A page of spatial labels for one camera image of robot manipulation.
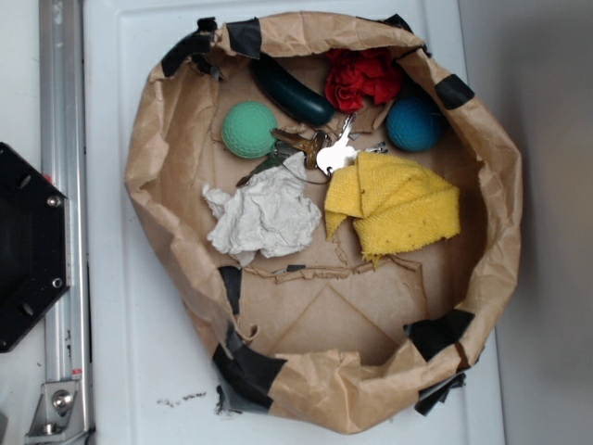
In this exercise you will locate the yellow cloth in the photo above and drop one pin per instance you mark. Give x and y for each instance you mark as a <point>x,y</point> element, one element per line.
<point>397,205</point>

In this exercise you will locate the dark green toy cucumber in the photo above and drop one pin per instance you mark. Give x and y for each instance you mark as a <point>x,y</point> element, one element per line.
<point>289,94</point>

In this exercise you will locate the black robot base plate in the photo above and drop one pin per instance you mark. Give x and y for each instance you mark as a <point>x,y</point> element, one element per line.
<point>34,255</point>

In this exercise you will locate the light green dimpled ball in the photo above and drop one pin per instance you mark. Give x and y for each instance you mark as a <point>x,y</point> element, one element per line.
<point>246,130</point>

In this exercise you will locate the crumpled white paper towel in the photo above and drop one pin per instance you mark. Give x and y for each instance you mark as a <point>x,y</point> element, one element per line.
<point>271,215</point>

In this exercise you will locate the aluminium extrusion rail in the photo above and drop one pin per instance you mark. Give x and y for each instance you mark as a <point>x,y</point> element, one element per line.
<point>67,337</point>

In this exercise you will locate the blue dimpled ball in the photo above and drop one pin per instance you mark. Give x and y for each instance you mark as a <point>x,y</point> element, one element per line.
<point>414,124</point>

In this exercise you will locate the white plastic tray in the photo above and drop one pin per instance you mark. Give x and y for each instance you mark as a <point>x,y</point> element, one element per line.
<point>153,379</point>

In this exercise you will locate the brass key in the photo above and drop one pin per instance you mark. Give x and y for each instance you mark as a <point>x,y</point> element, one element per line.
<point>310,146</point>

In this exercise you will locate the brown paper bag tray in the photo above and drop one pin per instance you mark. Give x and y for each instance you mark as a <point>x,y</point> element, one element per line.
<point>322,335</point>

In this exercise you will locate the crumpled red cloth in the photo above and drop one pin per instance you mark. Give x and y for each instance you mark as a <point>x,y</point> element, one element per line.
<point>356,74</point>

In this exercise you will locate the metal corner bracket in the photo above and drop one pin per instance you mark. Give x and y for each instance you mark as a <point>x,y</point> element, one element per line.
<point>58,418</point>

